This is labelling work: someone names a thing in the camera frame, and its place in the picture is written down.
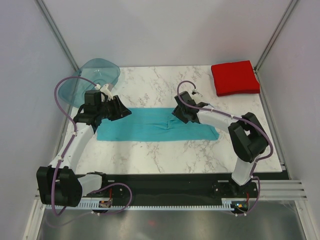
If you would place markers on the aluminium corner post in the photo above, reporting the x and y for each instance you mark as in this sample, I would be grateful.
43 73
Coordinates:
57 33
276 33

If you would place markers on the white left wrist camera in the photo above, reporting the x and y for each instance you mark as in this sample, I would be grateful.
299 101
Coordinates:
106 90

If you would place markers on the aluminium frame rail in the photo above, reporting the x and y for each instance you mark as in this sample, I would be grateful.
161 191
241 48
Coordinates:
267 189

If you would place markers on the teal transparent plastic bin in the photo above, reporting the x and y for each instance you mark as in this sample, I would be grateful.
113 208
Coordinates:
97 71

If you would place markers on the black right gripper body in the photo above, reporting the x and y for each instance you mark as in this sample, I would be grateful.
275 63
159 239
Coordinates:
180 112

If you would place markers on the teal t shirt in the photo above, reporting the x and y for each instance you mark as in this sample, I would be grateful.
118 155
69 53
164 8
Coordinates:
153 125

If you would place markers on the left aluminium corner post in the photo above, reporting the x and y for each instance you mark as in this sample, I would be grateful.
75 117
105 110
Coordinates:
57 33

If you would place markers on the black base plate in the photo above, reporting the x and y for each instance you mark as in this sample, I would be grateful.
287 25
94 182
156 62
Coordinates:
174 188

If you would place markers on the right aluminium corner post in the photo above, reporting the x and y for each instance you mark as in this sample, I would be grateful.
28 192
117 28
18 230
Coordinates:
276 33

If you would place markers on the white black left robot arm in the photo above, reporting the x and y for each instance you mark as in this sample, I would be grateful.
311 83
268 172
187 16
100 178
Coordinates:
58 184

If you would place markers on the folded red t shirt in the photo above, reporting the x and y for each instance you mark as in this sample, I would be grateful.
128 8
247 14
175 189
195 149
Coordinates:
234 78

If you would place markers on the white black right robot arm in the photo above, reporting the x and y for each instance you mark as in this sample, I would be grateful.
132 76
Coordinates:
248 138

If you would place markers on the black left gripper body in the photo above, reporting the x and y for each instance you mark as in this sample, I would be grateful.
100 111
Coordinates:
110 109

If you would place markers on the white slotted cable duct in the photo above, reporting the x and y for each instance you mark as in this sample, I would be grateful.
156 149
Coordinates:
96 204

